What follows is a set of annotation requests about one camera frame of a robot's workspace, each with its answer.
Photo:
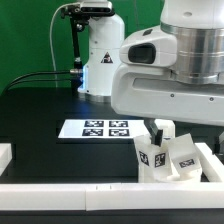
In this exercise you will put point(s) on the white round stool seat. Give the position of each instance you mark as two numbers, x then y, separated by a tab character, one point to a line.
173	175

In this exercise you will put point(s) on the white marker sheet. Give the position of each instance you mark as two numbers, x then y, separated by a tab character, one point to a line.
102	129

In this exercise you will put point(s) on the white left fence bar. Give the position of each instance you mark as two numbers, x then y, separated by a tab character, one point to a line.
5	156

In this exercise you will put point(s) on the white front fence bar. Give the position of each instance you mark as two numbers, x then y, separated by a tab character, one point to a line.
121	196

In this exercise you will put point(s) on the black camera stand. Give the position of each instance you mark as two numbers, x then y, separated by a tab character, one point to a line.
78	22

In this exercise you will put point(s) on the grey depth camera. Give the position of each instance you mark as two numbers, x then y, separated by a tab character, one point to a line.
97	8

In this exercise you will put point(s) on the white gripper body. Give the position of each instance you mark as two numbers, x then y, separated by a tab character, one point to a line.
172	73

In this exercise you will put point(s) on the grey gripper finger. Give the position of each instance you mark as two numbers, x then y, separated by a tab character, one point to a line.
155	132
219	145

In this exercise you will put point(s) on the white fence bar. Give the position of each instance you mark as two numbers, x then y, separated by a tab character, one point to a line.
121	196
212	167
5	156

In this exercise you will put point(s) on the white right fence bar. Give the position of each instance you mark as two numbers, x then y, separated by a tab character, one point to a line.
212	167

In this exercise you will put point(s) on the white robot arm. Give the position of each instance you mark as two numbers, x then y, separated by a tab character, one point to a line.
100	70

